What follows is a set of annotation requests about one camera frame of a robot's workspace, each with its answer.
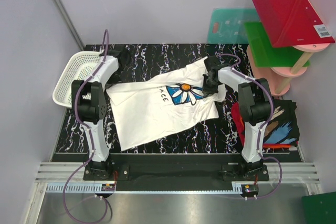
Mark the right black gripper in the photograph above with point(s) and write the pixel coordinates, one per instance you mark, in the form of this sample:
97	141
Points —
208	85

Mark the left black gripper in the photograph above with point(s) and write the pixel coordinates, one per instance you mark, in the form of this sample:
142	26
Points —
125	57

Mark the white daisy print t-shirt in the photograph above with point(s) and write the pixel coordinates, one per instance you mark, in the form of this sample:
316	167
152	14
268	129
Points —
164	105

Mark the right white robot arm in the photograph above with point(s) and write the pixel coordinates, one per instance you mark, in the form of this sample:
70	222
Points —
255	106

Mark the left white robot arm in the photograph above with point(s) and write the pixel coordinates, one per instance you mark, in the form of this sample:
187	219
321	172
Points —
89	104

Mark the white perforated plastic basket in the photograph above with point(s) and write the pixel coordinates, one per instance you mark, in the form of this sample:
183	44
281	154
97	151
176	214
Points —
80	67

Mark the red folded t-shirt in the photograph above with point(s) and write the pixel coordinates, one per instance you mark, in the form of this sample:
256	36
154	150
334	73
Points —
241	129

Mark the teal cutting board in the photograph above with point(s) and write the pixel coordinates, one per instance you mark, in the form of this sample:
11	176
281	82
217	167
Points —
227	25

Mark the green plastic sheet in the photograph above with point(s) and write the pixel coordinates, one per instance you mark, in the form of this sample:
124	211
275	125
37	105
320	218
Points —
264	54

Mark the pink wooden tiered shelf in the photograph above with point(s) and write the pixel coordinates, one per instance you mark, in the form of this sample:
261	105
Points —
279	77

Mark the black folded printed t-shirt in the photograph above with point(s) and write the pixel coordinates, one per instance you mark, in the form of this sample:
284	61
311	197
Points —
282	131

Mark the red plastic sheet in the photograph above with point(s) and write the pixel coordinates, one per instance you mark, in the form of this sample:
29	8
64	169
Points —
292	23

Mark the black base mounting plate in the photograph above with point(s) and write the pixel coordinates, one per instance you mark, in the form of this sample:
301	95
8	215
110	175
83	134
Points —
228	167

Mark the dark green board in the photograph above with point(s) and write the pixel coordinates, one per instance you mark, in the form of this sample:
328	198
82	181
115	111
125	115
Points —
320	208

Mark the aluminium rail frame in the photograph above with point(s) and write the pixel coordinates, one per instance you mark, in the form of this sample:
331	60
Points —
60	177

